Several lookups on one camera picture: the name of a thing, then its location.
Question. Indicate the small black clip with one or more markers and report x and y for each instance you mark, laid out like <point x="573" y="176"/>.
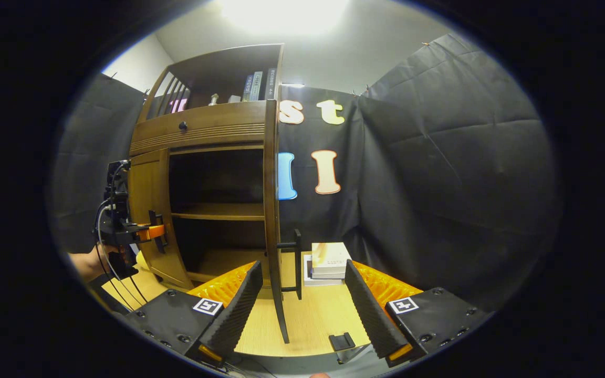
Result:
<point x="342" y="341"/>

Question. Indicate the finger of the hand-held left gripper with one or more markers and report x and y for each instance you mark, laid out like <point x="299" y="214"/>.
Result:
<point x="151" y="232"/>

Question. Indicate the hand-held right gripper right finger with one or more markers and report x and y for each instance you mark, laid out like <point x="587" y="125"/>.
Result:
<point x="371" y="310"/>

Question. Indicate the flat white box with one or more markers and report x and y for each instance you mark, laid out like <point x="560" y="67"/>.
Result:
<point x="306" y="275"/>

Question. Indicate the small pale pump bottle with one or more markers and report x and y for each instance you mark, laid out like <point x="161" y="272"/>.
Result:
<point x="214" y="99"/>

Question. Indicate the wooden inner cabinet shelf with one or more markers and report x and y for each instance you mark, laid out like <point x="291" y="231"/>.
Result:
<point x="218" y="211"/>

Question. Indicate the large ceiling light panel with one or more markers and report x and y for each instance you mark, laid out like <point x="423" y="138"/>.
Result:
<point x="281" y="16"/>

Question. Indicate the blue book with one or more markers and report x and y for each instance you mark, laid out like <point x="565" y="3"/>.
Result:
<point x="248" y="87"/>

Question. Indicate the wooden double-door shoe cabinet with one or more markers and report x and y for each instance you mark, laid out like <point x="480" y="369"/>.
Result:
<point x="202" y="126"/>

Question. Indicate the wooden shoe cabinet door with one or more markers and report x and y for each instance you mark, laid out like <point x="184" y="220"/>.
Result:
<point x="147" y="194"/>
<point x="271" y="210"/>

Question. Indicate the light grey book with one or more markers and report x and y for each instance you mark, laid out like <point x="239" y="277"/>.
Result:
<point x="256" y="86"/>

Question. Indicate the thin grey book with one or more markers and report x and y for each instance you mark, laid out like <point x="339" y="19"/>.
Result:
<point x="326" y="275"/>

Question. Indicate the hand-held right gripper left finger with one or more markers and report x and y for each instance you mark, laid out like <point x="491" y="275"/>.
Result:
<point x="237" y="310"/>

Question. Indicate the black backdrop cloth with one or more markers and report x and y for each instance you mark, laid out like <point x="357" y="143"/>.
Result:
<point x="439" y="184"/>

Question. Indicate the thick white book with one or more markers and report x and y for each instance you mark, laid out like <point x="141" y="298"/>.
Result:
<point x="330" y="257"/>

